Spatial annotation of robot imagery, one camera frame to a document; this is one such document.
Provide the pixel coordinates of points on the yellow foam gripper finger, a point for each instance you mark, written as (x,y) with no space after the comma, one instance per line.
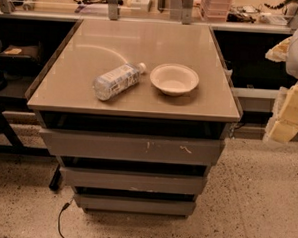
(279,52)
(283,125)

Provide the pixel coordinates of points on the grey drawer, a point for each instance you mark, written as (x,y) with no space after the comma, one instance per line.
(149,206)
(133,181)
(74,143)

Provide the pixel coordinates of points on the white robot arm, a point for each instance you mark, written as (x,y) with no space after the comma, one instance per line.
(292,62)

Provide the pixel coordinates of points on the grey drawer cabinet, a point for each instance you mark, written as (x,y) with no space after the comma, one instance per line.
(136,114)

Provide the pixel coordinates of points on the grey bottom drawer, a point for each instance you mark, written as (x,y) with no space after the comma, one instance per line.
(149,206)

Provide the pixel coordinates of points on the grey top drawer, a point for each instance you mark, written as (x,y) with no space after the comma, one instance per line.
(74,143)

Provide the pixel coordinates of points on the pink stacked containers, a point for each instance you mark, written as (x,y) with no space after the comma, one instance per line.
(215,10)

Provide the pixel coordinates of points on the white paper bowl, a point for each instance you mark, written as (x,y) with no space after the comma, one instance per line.
(174,79)

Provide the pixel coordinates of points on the white box on shelf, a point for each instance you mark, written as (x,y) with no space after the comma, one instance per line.
(142,5)

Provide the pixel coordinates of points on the clear plastic water bottle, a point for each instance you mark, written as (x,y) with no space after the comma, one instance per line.
(116,81)

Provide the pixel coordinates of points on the dark box under shelf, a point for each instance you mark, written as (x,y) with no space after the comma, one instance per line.
(20,58)

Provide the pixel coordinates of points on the black table frame left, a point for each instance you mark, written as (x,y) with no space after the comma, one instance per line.
(19,133)

